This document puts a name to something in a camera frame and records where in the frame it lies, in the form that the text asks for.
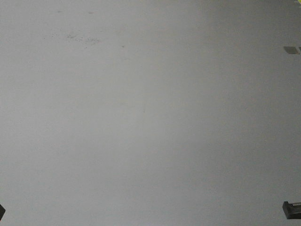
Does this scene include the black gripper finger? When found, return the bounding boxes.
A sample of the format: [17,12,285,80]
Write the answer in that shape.
[0,205,5,219]
[282,202,301,219]

